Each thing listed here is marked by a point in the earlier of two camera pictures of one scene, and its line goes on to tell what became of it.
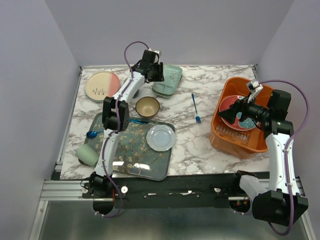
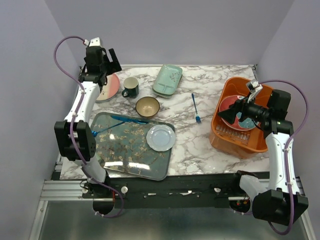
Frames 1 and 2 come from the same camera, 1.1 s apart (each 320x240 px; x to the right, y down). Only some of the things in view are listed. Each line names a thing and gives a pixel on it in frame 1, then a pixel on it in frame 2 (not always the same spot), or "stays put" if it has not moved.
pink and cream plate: [100, 85] stays put
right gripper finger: [229, 115] stays put
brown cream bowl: [147, 106] stays put
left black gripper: [159, 76] → [114, 66]
